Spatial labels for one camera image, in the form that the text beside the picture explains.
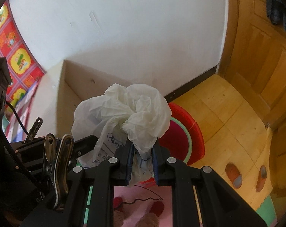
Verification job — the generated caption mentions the person's left leg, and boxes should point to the person's left leg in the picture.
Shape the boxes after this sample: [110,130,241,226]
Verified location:
[113,209,124,227]

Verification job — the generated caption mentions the person's leg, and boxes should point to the person's leg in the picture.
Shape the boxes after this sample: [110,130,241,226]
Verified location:
[113,209,124,227]
[136,214,159,227]

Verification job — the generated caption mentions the orange grey slipper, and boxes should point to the orange grey slipper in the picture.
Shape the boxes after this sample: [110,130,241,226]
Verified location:
[256,165,268,193]
[225,163,243,190]

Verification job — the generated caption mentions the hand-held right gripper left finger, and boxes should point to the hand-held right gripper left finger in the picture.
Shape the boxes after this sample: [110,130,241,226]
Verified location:
[22,143,135,227]

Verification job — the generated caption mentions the thick black cable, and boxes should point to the thick black cable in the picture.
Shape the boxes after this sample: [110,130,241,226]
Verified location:
[5,100,30,135]
[1,132,47,194]

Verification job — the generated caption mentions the white plastic bag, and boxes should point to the white plastic bag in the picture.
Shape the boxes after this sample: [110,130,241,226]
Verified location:
[71,83,171,187]

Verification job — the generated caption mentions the person's red slipper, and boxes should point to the person's red slipper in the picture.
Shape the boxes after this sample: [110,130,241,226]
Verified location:
[149,201,165,217]
[113,197,123,210]

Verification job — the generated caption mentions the person's right leg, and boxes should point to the person's right leg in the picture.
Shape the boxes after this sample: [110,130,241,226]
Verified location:
[136,214,159,227]

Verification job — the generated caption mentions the metal spring clip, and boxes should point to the metal spring clip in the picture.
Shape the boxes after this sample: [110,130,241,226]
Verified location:
[42,134,74,212]
[23,117,43,145]

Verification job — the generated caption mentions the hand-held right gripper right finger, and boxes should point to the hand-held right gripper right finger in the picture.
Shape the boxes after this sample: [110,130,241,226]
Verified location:
[153,144,268,227]

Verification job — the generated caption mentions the red floral wall cloth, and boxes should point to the red floral wall cloth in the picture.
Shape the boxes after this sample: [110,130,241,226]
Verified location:
[0,1,47,114]

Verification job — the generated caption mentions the person's left red slipper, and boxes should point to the person's left red slipper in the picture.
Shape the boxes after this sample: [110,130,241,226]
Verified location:
[113,197,123,210]

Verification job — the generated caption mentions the person's right red slipper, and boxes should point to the person's right red slipper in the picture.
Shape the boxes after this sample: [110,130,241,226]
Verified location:
[149,201,165,217]

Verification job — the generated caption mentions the wooden door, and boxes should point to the wooden door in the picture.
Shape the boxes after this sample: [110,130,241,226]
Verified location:
[225,0,286,133]

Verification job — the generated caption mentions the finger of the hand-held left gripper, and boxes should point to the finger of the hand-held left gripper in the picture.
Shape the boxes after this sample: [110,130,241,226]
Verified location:
[73,135,98,156]

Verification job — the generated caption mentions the checked heart print blanket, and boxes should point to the checked heart print blanket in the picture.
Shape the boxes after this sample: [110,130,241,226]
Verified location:
[2,82,38,143]

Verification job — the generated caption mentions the red plastic stool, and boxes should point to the red plastic stool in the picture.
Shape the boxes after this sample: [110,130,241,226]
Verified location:
[168,102,205,166]

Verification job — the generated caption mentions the dark blue jeans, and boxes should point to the dark blue jeans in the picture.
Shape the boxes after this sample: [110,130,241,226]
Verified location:
[266,0,286,36]

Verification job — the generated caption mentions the red bucket with green rim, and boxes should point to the red bucket with green rim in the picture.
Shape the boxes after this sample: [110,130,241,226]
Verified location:
[157,116,193,165]

